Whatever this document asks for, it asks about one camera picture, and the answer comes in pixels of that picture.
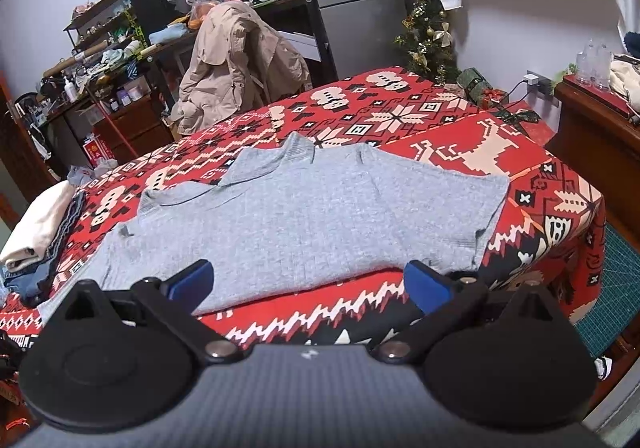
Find red patterned blanket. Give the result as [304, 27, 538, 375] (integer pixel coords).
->
[0, 68, 608, 359]

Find wrapped gift box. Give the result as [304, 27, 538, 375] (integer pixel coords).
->
[457, 68, 508, 108]

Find black display shelf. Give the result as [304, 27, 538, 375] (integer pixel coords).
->
[65, 0, 151, 53]

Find wall socket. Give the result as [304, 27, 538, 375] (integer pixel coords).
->
[525, 72, 561, 103]

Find wooden side cabinet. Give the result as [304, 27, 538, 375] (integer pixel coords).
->
[545, 75, 640, 229]

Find black desk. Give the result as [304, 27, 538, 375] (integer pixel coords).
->
[140, 0, 338, 93]

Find red cardboard box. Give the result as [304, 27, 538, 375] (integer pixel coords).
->
[82, 135, 118, 169]

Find small Christmas tree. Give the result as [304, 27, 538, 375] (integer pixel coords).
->
[392, 0, 458, 83]

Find white knit hat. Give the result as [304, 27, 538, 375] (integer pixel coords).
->
[607, 55, 640, 113]

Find red broom handle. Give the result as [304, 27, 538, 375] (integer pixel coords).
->
[87, 82, 138, 159]

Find wooden drawer cabinet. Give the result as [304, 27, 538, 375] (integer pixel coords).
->
[92, 95, 176, 163]

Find green cutting mat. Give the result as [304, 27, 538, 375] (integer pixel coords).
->
[575, 223, 640, 359]

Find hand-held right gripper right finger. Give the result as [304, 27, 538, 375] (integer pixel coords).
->
[372, 260, 568, 364]

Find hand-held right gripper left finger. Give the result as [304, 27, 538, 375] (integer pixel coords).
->
[47, 259, 246, 365]

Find beige jacket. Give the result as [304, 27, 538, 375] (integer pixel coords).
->
[170, 2, 311, 136]

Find folded cream sweater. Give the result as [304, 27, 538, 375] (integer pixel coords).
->
[0, 180, 76, 271]

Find clear plastic bottle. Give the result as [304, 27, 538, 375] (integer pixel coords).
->
[592, 45, 613, 89]
[575, 48, 594, 83]

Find green plant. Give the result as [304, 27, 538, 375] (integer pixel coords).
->
[550, 60, 583, 88]

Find grey refrigerator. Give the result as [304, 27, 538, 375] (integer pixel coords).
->
[292, 0, 408, 83]

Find printed plastic bag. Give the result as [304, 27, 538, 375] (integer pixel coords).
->
[67, 165, 96, 186]

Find grey knit shirt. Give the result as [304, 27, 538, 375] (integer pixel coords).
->
[37, 132, 511, 323]

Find folded blue jeans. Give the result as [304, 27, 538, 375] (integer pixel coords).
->
[0, 190, 86, 303]

